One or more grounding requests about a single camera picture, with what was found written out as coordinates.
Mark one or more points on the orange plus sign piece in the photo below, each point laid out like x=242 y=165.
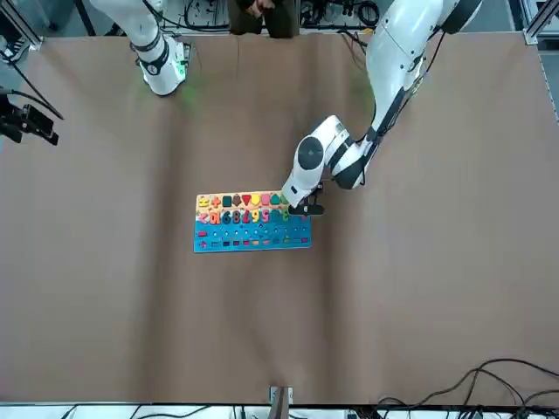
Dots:
x=215 y=202

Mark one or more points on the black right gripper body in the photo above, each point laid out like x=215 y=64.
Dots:
x=11 y=109

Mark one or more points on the yellow equals sign piece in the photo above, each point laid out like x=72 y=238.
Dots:
x=203 y=202

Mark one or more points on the pink greater-than sign piece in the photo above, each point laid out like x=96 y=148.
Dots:
x=203 y=217

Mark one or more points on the yellow number six piece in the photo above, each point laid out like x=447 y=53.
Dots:
x=255 y=216

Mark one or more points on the brown number eight piece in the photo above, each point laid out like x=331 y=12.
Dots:
x=236 y=217

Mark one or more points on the dark blue square piece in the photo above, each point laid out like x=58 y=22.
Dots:
x=227 y=201

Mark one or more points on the green number three piece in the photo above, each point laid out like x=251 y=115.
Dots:
x=284 y=215

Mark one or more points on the aluminium frame beam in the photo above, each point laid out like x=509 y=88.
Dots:
x=539 y=19

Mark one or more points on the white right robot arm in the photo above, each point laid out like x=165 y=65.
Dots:
x=153 y=43

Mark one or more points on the pink number five piece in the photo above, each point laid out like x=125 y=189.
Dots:
x=265 y=216

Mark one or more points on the blue wooden toy board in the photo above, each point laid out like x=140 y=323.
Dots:
x=253 y=238

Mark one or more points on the orange number ten piece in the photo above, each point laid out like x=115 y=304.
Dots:
x=214 y=217

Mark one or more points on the person's foot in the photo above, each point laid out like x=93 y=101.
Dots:
x=15 y=50

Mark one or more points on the pink trapezoid piece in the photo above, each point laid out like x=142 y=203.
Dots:
x=265 y=201

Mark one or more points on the aluminium frame post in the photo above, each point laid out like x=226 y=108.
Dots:
x=281 y=403

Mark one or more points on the red triangle piece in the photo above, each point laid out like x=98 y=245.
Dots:
x=247 y=200

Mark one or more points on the person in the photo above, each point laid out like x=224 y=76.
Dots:
x=279 y=22

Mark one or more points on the black left wrist attachment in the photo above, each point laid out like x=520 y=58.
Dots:
x=308 y=210

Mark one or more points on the red number seven piece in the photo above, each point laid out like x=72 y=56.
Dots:
x=246 y=217

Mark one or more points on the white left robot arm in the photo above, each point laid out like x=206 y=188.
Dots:
x=393 y=65

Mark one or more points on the teal number four piece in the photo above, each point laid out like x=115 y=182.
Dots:
x=275 y=215

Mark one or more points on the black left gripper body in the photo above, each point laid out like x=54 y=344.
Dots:
x=315 y=194

